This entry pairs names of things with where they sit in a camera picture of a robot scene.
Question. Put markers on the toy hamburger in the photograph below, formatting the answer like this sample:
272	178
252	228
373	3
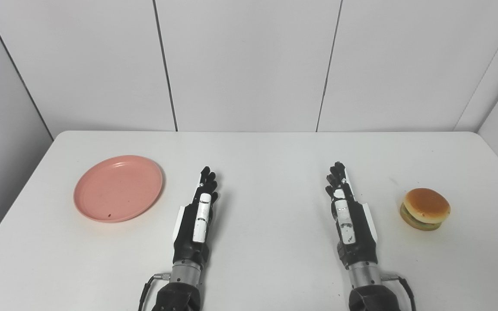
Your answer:
426	205

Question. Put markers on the pink plastic plate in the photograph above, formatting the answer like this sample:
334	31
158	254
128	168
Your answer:
117	190

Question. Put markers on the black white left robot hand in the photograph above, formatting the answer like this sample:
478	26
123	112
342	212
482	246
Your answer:
188	233

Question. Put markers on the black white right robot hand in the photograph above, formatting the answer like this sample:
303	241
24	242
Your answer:
359	235

